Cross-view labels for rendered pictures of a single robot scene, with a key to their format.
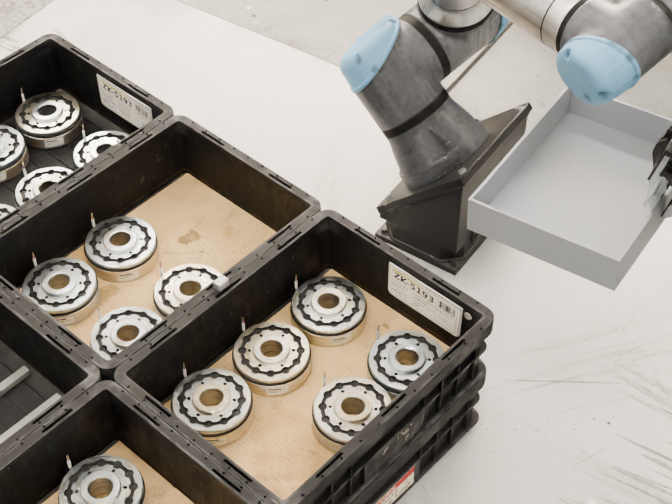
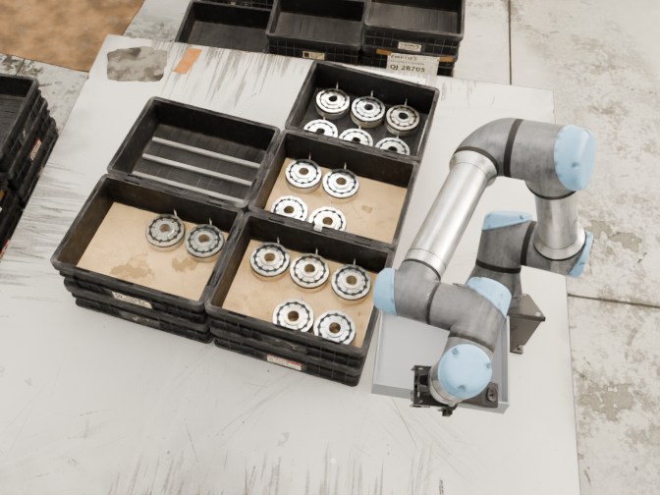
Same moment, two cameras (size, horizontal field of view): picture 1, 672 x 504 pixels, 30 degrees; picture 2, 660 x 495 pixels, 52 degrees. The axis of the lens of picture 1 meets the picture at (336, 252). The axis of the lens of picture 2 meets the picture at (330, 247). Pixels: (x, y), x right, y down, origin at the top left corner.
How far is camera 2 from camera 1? 0.98 m
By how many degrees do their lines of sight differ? 37
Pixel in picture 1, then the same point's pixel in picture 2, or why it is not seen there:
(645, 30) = (411, 299)
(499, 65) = not seen: outside the picture
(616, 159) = not seen: hidden behind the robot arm
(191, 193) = (395, 196)
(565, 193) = (432, 347)
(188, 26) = not seen: hidden behind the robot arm
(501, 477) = (327, 411)
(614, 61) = (384, 294)
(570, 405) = (389, 429)
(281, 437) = (270, 297)
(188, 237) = (366, 208)
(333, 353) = (329, 298)
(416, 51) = (514, 240)
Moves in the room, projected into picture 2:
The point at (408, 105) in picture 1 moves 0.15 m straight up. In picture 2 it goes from (486, 256) to (502, 222)
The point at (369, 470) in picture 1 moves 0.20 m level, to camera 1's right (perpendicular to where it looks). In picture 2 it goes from (265, 339) to (300, 412)
